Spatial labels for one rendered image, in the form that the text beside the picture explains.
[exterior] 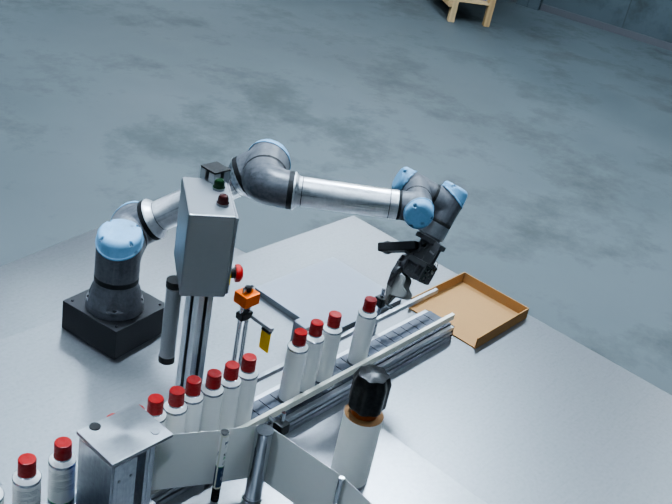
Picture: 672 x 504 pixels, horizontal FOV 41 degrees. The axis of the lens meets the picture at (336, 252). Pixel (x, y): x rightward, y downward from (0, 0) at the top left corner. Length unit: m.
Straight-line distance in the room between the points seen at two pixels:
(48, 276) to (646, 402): 1.78
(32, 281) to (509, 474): 1.43
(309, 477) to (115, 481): 0.41
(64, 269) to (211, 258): 1.04
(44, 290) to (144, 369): 0.45
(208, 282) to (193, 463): 0.38
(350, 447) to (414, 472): 0.23
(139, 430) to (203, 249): 0.37
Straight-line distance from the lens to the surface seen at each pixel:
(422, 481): 2.14
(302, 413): 2.25
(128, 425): 1.74
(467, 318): 2.85
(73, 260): 2.82
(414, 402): 2.44
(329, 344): 2.26
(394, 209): 2.21
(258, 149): 2.32
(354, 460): 2.00
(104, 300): 2.38
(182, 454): 1.89
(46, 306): 2.61
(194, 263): 1.80
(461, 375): 2.59
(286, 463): 1.91
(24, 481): 1.77
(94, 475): 1.73
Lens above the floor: 2.29
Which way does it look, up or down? 29 degrees down
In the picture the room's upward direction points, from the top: 12 degrees clockwise
